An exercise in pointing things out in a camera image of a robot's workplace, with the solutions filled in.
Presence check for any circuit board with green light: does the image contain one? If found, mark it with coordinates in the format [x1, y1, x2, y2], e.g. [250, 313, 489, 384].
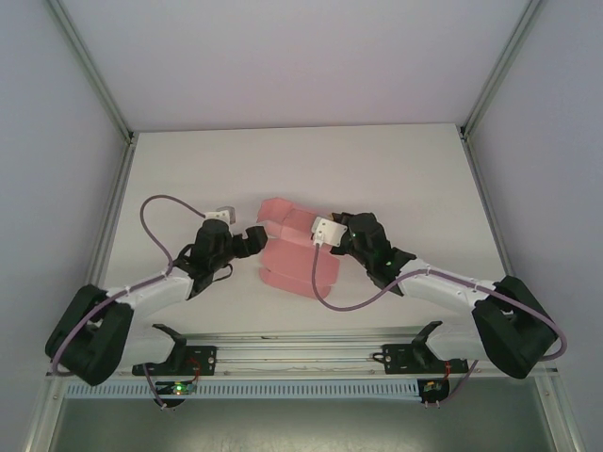
[157, 381, 197, 396]

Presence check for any black round disc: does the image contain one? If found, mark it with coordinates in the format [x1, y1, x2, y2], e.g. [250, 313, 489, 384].
[420, 379, 451, 410]
[151, 395, 188, 412]

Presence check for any aluminium table side rail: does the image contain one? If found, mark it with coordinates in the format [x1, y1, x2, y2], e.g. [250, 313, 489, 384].
[25, 134, 139, 452]
[460, 134, 583, 452]

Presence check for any aluminium mounting rail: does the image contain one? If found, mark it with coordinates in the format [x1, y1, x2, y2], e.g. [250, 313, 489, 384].
[46, 331, 560, 378]

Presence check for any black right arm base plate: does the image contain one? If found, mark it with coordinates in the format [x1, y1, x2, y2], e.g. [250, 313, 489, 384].
[383, 343, 470, 377]

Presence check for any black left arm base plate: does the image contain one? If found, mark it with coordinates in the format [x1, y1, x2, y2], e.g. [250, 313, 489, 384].
[131, 346, 219, 378]

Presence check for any white slotted cable duct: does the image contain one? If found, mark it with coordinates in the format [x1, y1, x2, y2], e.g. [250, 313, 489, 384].
[63, 379, 423, 401]

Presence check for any aluminium frame post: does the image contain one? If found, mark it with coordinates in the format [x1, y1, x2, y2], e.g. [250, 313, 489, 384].
[46, 0, 139, 145]
[459, 0, 547, 141]

